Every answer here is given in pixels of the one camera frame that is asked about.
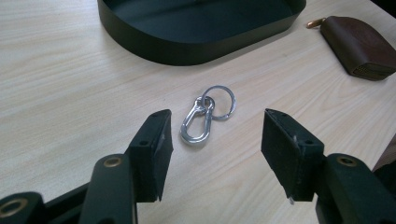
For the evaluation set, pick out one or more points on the black oval tray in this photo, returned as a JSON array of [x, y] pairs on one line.
[[186, 51]]

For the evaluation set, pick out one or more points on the brown leather key case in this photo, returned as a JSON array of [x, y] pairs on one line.
[[355, 43]]

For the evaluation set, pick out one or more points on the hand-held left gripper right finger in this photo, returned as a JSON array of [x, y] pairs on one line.
[[286, 155]]

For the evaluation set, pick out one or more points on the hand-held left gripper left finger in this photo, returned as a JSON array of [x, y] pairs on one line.
[[149, 155]]

